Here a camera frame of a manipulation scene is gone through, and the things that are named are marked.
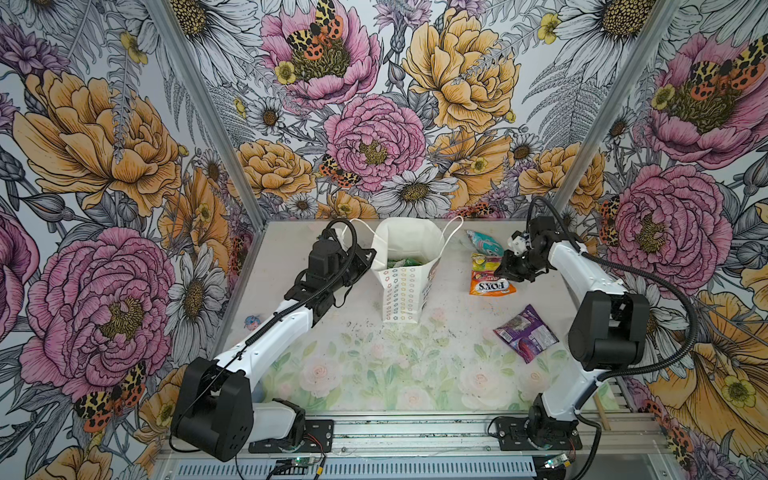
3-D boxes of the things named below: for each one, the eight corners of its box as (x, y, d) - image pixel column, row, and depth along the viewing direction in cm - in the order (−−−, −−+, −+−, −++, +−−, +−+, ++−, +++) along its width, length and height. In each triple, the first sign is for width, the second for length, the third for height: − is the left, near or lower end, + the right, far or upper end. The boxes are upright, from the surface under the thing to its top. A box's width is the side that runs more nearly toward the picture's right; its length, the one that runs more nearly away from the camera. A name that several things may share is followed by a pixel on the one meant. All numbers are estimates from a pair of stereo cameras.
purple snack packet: (525, 365, 87) (529, 360, 85) (495, 331, 94) (498, 325, 91) (556, 341, 92) (561, 336, 89) (525, 310, 99) (529, 304, 96)
